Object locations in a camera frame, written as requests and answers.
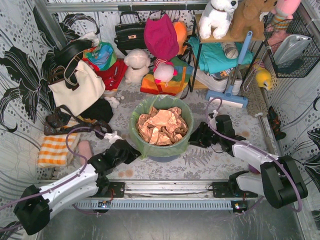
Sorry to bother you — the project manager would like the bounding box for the cream canvas tote bag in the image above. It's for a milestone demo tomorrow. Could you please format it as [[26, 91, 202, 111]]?
[[49, 60, 106, 116]]

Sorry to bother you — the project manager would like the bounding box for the teal cloth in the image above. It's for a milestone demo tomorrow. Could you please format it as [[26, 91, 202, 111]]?
[[188, 36, 253, 74]]

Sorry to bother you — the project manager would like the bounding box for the pink plush doll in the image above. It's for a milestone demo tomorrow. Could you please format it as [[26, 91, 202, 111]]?
[[153, 58, 178, 84]]

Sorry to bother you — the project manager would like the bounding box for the brown patterned strap bag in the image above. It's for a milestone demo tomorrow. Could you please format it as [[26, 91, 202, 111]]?
[[44, 105, 113, 140]]

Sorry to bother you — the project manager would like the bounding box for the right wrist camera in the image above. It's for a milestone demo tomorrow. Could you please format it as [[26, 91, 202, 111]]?
[[208, 111, 218, 130]]

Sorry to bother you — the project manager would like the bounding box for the green trash bag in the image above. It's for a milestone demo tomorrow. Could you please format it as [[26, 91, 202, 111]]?
[[128, 95, 194, 158]]

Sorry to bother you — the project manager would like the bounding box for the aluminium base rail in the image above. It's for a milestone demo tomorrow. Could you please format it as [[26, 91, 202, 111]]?
[[37, 178, 303, 211]]

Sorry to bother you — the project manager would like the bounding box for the black wire basket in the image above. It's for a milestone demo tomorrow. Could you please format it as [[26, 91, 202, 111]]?
[[264, 12, 320, 78]]

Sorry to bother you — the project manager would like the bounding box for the blue handled mop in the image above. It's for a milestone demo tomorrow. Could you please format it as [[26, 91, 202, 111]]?
[[206, 30, 253, 108]]

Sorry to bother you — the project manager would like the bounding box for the blue trash bin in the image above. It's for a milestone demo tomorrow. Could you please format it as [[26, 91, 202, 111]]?
[[148, 155, 180, 163]]

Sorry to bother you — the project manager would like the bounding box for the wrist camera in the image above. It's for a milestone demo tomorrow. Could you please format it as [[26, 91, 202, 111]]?
[[208, 111, 218, 130], [103, 131, 123, 145]]

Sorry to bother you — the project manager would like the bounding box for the cream plush sheep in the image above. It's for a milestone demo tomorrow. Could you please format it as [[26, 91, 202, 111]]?
[[124, 49, 151, 84]]

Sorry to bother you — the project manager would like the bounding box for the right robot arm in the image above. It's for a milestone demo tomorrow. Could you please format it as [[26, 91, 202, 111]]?
[[189, 114, 308, 209]]

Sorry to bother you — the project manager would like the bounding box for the black hat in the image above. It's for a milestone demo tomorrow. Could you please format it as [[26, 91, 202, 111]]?
[[54, 39, 93, 67]]

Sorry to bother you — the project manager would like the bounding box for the brown teddy bear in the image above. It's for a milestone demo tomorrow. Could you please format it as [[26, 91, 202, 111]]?
[[230, 0, 278, 40]]

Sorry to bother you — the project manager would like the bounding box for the magenta cloth bag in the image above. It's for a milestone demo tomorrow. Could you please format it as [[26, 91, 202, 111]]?
[[143, 13, 179, 60]]

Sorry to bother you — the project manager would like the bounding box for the pink cylinder toy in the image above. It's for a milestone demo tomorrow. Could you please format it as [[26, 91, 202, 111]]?
[[78, 140, 93, 166]]

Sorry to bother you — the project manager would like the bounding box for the silver foil pouch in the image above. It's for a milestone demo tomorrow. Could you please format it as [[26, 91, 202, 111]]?
[[273, 34, 313, 65]]

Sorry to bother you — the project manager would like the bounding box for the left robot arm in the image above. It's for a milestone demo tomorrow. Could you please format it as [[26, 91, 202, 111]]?
[[13, 139, 141, 236]]

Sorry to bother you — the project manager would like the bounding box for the yellow plush duck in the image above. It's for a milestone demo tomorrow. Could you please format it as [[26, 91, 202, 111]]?
[[255, 62, 272, 91]]

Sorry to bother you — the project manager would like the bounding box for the orange plush toy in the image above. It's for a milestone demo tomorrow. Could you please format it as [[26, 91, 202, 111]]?
[[173, 21, 188, 55]]

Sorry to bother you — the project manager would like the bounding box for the white plush dog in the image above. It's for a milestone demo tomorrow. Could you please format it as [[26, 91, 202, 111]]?
[[199, 0, 239, 40]]

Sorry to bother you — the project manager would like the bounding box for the black leather handbag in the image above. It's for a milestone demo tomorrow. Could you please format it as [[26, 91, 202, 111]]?
[[114, 11, 147, 56]]

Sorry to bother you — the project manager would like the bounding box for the crumpled brown paper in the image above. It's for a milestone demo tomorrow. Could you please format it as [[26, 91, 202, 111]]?
[[136, 106, 189, 146]]

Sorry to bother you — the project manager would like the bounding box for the grey patterned sneaker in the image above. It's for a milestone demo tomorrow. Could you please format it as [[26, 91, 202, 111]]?
[[221, 42, 239, 59]]

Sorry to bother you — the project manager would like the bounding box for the pink plush in basket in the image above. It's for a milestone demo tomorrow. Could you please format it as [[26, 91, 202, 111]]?
[[266, 0, 301, 46]]

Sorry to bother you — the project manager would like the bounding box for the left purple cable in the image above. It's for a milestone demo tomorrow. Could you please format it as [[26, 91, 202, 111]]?
[[0, 126, 111, 233]]

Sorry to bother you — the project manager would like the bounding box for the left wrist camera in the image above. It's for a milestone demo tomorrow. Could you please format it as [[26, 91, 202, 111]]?
[[103, 131, 123, 145]]

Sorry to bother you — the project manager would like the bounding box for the orange checkered towel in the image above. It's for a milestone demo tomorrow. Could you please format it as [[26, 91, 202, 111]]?
[[37, 133, 80, 168]]

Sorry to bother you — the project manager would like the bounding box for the purple cable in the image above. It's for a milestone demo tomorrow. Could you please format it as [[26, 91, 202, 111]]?
[[205, 97, 303, 213], [0, 126, 111, 233]]

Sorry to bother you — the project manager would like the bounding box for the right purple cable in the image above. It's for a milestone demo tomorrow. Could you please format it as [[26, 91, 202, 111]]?
[[205, 97, 303, 213]]

